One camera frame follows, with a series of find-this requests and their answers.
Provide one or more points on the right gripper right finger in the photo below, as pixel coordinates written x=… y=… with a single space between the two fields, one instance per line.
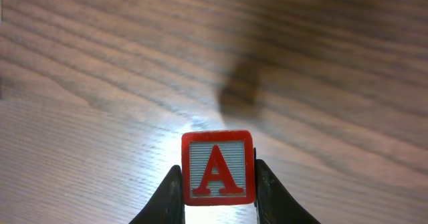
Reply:
x=274 y=204

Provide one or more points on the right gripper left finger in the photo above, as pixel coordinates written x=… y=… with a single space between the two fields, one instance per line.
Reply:
x=166 y=205

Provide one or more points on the red A block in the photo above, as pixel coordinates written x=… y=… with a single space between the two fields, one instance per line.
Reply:
x=218 y=168

